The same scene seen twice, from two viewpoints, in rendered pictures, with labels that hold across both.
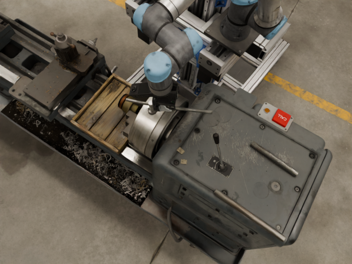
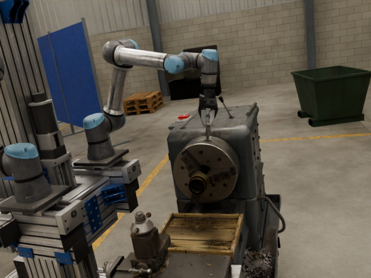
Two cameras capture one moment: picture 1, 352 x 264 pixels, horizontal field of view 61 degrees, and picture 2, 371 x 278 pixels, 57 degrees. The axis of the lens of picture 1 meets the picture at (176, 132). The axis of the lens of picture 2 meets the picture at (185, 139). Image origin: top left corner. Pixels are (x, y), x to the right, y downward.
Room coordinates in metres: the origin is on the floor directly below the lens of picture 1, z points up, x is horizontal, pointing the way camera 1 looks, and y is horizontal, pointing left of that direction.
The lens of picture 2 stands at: (0.78, 1.66, 1.70)
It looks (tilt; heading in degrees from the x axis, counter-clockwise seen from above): 16 degrees down; 265
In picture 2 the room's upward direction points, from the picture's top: 9 degrees counter-clockwise
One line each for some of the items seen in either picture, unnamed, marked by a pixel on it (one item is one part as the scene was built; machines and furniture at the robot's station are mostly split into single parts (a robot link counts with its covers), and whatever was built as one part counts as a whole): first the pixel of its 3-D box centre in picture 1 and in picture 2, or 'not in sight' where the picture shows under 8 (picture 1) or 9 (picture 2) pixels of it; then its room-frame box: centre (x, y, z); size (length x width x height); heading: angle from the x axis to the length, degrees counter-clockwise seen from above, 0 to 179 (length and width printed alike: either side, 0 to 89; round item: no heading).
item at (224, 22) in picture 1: (237, 22); (99, 147); (1.11, -0.20, 1.21); 0.15 x 0.15 x 0.10
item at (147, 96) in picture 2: not in sight; (143, 102); (1.00, -8.09, 0.22); 1.25 x 0.86 x 0.44; 72
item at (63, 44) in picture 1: (62, 40); (141, 224); (0.89, 0.61, 1.13); 0.08 x 0.08 x 0.03
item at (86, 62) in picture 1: (74, 61); (151, 255); (0.88, 0.59, 0.99); 0.20 x 0.10 x 0.05; 66
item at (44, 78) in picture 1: (64, 71); (167, 272); (0.83, 0.64, 0.95); 0.43 x 0.17 x 0.05; 156
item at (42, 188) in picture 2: not in sight; (31, 185); (1.35, 0.23, 1.21); 0.15 x 0.15 x 0.10
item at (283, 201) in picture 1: (234, 167); (218, 148); (0.43, -0.28, 1.06); 0.59 x 0.48 x 0.39; 66
